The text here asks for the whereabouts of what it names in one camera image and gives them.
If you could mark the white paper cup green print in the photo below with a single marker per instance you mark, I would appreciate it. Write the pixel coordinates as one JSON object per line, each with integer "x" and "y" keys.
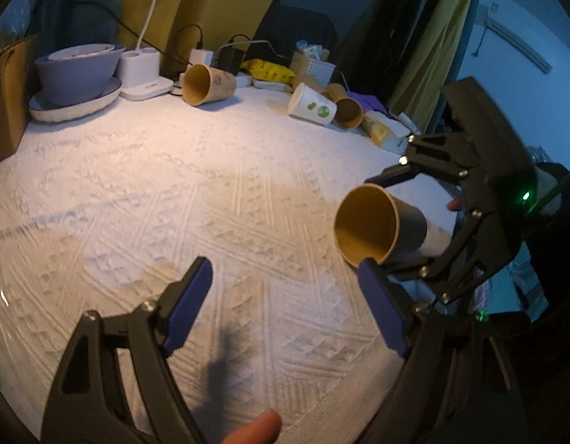
{"x": 312, "y": 104}

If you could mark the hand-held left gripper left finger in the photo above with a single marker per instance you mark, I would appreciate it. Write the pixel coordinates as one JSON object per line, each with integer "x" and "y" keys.
{"x": 188, "y": 305}

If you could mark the white quilted bedspread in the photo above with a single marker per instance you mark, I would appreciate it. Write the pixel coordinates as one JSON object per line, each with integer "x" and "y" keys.
{"x": 174, "y": 185}

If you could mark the person's left hand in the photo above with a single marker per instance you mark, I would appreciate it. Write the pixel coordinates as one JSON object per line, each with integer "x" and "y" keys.
{"x": 252, "y": 429}

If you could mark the yellow curtain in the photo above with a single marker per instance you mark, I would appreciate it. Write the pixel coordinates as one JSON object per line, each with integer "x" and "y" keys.
{"x": 211, "y": 4}
{"x": 433, "y": 46}

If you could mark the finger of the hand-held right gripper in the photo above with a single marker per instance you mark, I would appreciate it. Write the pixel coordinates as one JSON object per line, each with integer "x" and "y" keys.
{"x": 433, "y": 152}
{"x": 465, "y": 254}

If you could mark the person's right hand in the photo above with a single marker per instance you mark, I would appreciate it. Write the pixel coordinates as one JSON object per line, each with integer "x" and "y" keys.
{"x": 455, "y": 204}

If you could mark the purple cloth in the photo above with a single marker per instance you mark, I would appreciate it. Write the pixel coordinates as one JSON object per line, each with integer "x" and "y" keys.
{"x": 368, "y": 101}

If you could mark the purple bowl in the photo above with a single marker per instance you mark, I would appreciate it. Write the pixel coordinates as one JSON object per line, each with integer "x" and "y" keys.
{"x": 77, "y": 76}

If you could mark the dark paper cup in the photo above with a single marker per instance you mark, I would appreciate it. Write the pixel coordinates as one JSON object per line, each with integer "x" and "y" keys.
{"x": 366, "y": 224}

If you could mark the white power adapter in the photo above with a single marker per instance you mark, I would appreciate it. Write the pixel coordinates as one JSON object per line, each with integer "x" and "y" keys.
{"x": 201, "y": 57}

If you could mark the cardboard box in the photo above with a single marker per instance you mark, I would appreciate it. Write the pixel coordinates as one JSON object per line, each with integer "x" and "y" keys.
{"x": 5, "y": 97}

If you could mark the brown paper cup purple print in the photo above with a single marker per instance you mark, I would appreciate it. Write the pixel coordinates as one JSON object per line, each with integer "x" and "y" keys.
{"x": 206, "y": 84}

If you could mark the yellow patterned bag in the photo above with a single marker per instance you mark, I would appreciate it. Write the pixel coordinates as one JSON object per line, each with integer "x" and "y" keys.
{"x": 271, "y": 71}

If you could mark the white air conditioner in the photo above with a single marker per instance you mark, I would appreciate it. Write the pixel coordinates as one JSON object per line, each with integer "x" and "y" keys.
{"x": 516, "y": 44}

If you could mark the plain brown paper cup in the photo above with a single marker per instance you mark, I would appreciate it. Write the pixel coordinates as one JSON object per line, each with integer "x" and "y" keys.
{"x": 349, "y": 111}

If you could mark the woven basket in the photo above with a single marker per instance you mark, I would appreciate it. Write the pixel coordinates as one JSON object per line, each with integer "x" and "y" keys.
{"x": 315, "y": 70}

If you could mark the black power adapter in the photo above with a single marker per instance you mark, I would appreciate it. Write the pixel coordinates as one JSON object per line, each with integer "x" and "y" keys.
{"x": 230, "y": 60}

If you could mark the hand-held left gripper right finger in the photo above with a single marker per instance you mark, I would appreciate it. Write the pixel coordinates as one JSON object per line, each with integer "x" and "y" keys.
{"x": 382, "y": 307}

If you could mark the white inner bowl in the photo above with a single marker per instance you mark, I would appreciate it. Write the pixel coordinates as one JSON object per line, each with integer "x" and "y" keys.
{"x": 79, "y": 51}

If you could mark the white plate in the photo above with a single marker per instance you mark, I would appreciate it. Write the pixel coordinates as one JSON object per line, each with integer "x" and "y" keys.
{"x": 72, "y": 108}

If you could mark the yellow snack packet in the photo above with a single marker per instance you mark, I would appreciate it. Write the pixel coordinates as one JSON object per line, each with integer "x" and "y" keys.
{"x": 376, "y": 130}

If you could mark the white tray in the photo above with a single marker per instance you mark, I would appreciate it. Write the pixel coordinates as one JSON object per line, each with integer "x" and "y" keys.
{"x": 271, "y": 85}

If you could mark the white charging dock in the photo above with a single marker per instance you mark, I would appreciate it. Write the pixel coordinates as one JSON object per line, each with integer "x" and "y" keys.
{"x": 144, "y": 76}

